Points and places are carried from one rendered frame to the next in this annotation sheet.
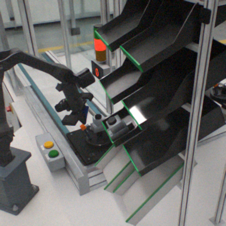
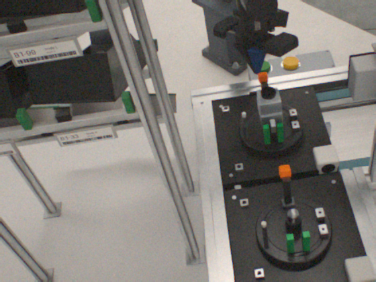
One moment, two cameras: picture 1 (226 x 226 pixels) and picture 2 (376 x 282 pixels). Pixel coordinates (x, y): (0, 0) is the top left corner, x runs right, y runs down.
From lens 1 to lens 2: 148 cm
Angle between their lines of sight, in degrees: 82
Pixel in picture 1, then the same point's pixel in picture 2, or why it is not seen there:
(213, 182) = not seen: outside the picture
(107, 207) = not seen: hidden behind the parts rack
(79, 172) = (203, 95)
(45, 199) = (213, 81)
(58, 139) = (303, 78)
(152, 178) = not seen: hidden behind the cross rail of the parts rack
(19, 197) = (211, 43)
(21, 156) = (225, 8)
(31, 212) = (199, 68)
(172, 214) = (93, 221)
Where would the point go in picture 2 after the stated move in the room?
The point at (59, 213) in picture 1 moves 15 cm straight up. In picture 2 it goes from (180, 93) to (169, 51)
